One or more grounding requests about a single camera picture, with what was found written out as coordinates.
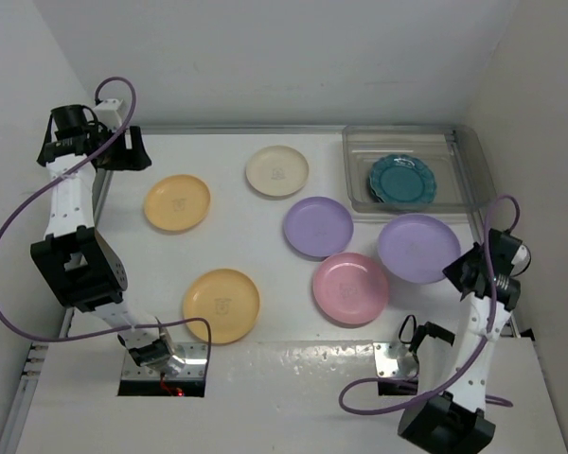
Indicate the clear plastic bin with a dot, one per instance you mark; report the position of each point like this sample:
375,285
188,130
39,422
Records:
439,170

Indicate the cream plate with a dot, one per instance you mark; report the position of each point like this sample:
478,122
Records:
277,171

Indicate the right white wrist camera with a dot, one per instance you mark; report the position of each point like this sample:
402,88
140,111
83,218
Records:
521,261

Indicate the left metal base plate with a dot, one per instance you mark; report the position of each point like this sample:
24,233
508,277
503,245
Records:
187,363

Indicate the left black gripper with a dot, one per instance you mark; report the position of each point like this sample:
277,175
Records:
133,159

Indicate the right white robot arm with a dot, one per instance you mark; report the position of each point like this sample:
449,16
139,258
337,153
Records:
457,364

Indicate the pink plate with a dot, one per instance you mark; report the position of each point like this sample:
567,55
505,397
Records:
350,289

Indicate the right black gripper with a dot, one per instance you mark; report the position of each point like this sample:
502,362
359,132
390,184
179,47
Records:
452,270

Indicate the metal base plate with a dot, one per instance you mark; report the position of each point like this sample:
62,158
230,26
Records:
394,360
187,363

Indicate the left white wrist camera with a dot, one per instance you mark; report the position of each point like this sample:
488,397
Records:
111,112

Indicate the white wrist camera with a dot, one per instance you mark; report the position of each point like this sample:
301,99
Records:
521,261
111,112

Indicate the teal scalloped plate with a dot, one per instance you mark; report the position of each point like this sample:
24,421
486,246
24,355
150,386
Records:
374,196
403,179

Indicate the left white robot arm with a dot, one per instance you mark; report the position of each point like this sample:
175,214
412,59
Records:
77,263

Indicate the yellow plate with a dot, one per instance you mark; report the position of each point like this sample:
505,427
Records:
177,203
228,300

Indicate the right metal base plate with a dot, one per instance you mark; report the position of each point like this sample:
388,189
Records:
394,360

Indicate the purple plate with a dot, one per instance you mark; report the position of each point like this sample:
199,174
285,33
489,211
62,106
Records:
318,227
417,248

